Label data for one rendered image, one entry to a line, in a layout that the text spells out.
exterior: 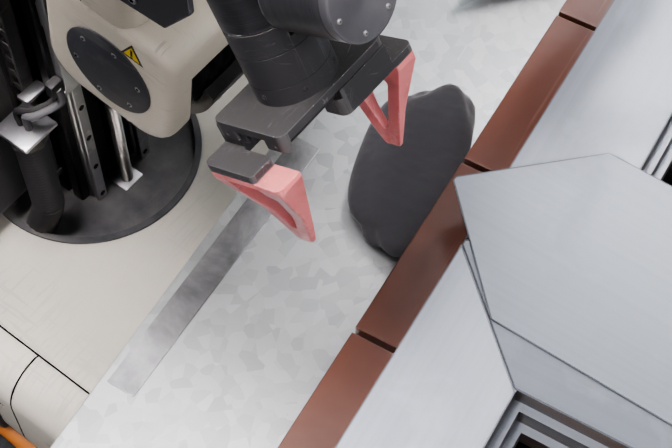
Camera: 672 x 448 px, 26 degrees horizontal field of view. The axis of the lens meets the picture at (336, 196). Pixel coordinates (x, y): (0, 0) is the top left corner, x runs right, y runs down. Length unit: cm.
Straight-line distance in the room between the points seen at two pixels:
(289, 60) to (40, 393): 92
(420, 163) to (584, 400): 36
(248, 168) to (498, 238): 27
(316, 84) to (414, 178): 44
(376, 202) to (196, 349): 21
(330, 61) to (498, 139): 33
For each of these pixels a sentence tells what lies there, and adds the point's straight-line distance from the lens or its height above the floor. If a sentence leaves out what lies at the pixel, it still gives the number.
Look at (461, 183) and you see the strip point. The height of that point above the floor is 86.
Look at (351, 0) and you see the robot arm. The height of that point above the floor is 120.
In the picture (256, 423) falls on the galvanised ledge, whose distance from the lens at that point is 124.
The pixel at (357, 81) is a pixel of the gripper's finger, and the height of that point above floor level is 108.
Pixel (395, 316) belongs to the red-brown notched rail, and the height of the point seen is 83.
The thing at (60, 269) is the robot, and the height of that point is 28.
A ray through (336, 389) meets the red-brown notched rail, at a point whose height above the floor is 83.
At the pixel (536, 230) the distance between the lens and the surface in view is 112.
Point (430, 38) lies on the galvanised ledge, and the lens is 146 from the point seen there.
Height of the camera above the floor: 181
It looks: 57 degrees down
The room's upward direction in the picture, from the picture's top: straight up
